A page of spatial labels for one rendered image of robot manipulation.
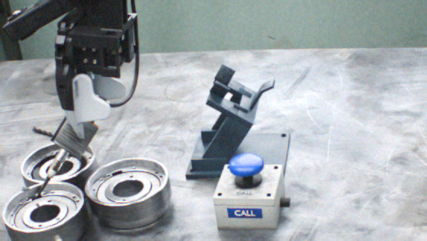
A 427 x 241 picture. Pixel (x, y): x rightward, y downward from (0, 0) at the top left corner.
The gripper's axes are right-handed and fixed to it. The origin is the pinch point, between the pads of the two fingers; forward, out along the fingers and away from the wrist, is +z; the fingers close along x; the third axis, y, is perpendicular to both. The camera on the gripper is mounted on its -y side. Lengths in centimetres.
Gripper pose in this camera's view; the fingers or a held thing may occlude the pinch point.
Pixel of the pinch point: (81, 120)
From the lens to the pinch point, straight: 91.6
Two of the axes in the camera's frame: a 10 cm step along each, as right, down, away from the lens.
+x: 2.2, -5.0, 8.4
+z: 0.0, 8.6, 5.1
